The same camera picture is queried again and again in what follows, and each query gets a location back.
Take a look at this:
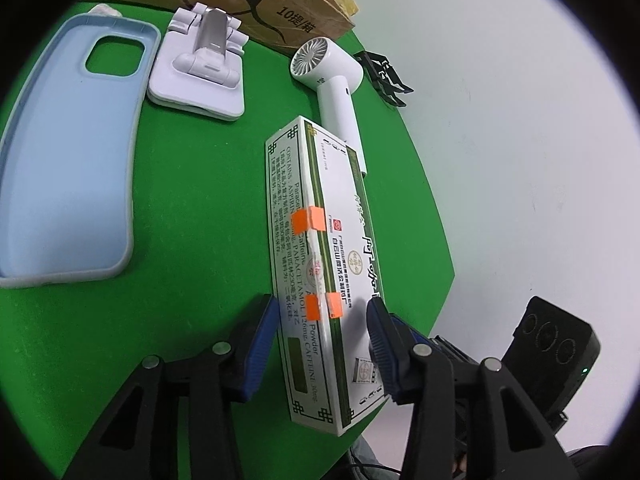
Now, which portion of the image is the white and green medicine box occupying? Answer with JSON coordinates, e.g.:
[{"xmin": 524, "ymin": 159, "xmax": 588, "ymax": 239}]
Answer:
[{"xmin": 265, "ymin": 116, "xmax": 391, "ymax": 437}]

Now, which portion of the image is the light blue phone case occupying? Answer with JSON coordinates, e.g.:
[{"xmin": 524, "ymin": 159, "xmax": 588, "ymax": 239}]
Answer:
[{"xmin": 0, "ymin": 12, "xmax": 162, "ymax": 288}]

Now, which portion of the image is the large cardboard box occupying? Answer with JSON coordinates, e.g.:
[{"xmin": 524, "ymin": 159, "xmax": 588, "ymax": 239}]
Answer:
[{"xmin": 177, "ymin": 0, "xmax": 357, "ymax": 55}]

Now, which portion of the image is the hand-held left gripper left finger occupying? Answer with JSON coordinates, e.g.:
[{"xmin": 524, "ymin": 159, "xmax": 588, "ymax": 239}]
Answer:
[{"xmin": 62, "ymin": 292, "xmax": 280, "ymax": 480}]

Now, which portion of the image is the white handheld fan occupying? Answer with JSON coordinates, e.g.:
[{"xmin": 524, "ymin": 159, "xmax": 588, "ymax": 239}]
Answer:
[{"xmin": 289, "ymin": 37, "xmax": 368, "ymax": 177}]

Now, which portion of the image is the black plastic holder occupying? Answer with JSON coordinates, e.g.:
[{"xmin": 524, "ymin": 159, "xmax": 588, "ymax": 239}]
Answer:
[{"xmin": 353, "ymin": 51, "xmax": 415, "ymax": 109}]

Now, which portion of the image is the green tablecloth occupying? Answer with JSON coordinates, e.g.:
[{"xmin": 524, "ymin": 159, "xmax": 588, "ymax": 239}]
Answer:
[{"xmin": 0, "ymin": 2, "xmax": 453, "ymax": 480}]

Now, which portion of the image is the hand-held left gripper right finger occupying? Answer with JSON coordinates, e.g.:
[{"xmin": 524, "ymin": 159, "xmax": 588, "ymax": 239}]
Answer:
[{"xmin": 366, "ymin": 297, "xmax": 581, "ymax": 480}]

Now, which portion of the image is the white folding phone stand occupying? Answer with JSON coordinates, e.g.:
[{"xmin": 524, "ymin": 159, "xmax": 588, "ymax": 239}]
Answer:
[{"xmin": 146, "ymin": 2, "xmax": 248, "ymax": 122}]

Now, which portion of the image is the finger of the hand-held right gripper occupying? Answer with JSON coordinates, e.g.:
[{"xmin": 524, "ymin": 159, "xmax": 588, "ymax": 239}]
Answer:
[{"xmin": 430, "ymin": 334, "xmax": 483, "ymax": 367}]

